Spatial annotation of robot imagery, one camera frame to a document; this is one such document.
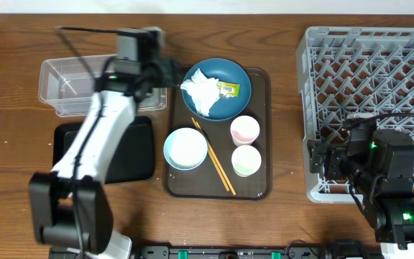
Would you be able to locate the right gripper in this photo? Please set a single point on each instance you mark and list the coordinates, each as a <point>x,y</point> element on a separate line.
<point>336,157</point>

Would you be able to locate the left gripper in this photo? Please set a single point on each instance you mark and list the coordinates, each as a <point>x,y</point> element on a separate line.
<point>174,73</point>

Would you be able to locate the wooden chopstick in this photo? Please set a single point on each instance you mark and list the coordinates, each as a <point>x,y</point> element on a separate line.
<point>212,158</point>
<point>214,154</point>

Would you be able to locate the white napkin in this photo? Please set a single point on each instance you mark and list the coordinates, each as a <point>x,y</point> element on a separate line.
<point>204,91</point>

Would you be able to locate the yellow green snack wrapper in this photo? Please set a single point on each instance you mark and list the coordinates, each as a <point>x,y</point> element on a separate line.
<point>227,90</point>

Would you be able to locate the green plastic cup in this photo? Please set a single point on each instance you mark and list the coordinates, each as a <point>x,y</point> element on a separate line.
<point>246,160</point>

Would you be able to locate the light blue bowl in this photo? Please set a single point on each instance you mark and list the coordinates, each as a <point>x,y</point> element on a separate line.
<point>168,151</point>

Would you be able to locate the clear plastic bin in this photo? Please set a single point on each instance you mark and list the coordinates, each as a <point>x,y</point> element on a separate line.
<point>66,85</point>

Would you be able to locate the black tray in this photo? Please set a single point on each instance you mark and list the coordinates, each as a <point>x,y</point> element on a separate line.
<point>134,159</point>

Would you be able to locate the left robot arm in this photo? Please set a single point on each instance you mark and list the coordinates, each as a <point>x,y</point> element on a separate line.
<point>68,204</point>

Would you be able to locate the lower wooden chopstick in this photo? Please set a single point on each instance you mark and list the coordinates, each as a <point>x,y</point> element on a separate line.
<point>212,158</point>

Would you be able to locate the upper wooden chopstick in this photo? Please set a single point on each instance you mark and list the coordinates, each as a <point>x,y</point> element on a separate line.
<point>214,154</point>

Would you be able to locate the dark blue plate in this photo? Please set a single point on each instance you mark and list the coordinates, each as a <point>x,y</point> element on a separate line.
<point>226,71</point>

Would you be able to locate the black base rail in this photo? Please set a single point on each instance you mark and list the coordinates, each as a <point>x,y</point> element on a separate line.
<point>344,249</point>

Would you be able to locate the brown serving tray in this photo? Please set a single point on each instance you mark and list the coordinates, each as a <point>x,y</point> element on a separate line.
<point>204,182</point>

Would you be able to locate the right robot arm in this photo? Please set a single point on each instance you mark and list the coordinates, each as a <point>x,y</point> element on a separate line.
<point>378,164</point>

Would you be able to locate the grey dishwasher rack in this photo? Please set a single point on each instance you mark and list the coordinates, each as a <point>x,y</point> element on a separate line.
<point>344,70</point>

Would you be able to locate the pink plastic cup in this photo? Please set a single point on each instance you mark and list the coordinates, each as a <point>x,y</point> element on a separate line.
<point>244,130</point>

